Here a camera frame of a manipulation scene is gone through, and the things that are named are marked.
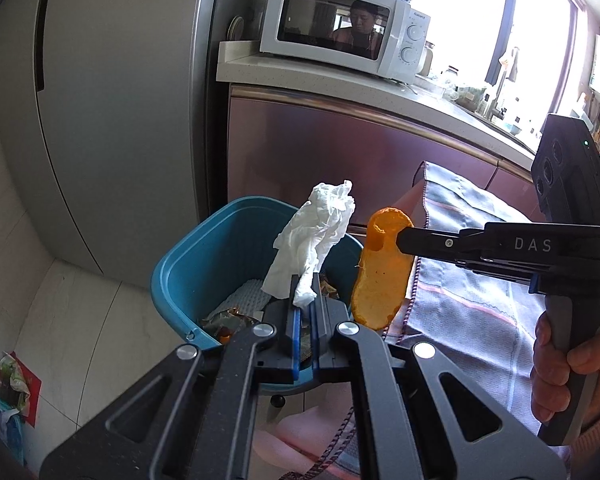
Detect colourful plastic bag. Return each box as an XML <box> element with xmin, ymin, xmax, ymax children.
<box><xmin>0</xmin><ymin>350</ymin><xmax>43</xmax><ymax>461</ymax></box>

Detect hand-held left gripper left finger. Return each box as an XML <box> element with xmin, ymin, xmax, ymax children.
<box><xmin>39</xmin><ymin>275</ymin><xmax>304</xmax><ymax>480</ymax></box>

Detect dark green bag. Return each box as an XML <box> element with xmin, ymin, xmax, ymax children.
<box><xmin>455</xmin><ymin>85</ymin><xmax>481</xmax><ymax>108</ymax></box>

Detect metal faucet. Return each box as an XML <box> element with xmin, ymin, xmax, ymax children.
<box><xmin>487</xmin><ymin>67</ymin><xmax>511</xmax><ymax>123</ymax></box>

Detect person's right hand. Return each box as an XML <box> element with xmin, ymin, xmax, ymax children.
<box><xmin>532</xmin><ymin>317</ymin><xmax>600</xmax><ymax>426</ymax></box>

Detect kitchen window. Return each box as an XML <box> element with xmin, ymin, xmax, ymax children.
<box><xmin>395</xmin><ymin>0</ymin><xmax>581</xmax><ymax>126</ymax></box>

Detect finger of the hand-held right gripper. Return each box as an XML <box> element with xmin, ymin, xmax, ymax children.
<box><xmin>396</xmin><ymin>226</ymin><xmax>531</xmax><ymax>282</ymax></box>

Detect hanging dish cloth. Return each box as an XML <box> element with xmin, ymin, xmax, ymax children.
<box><xmin>500</xmin><ymin>47</ymin><xmax>522</xmax><ymax>83</ymax></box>

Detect teal plastic bin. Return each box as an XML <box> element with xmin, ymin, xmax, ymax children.
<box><xmin>151</xmin><ymin>196</ymin><xmax>366</xmax><ymax>401</ymax></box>

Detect grey checked cloth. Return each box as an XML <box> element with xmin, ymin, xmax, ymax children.
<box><xmin>380</xmin><ymin>160</ymin><xmax>600</xmax><ymax>461</ymax></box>

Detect white microwave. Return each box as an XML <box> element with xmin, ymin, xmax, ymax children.
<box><xmin>259</xmin><ymin>0</ymin><xmax>428</xmax><ymax>82</ymax></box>

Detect purple base cabinets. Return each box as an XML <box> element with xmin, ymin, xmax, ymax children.
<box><xmin>225</xmin><ymin>85</ymin><xmax>543</xmax><ymax>231</ymax></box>

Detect person's pink clothing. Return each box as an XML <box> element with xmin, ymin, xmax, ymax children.
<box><xmin>272</xmin><ymin>405</ymin><xmax>366</xmax><ymax>480</ymax></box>

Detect white tissue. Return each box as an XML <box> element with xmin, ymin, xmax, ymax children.
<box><xmin>260</xmin><ymin>180</ymin><xmax>356</xmax><ymax>308</ymax></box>

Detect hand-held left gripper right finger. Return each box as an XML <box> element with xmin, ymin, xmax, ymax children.
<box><xmin>309</xmin><ymin>296</ymin><xmax>566</xmax><ymax>480</ymax></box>

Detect gold foil wrapper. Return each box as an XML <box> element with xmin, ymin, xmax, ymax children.
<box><xmin>202</xmin><ymin>307</ymin><xmax>266</xmax><ymax>341</ymax></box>

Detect white foam fruit net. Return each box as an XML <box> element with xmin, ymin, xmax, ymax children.
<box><xmin>215</xmin><ymin>280</ymin><xmax>276</xmax><ymax>321</ymax></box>

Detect grey refrigerator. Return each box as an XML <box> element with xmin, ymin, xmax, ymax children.
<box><xmin>0</xmin><ymin>0</ymin><xmax>231</xmax><ymax>291</ymax></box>

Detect white kitchen countertop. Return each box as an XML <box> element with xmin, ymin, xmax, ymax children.
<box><xmin>216</xmin><ymin>40</ymin><xmax>548</xmax><ymax>171</ymax></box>

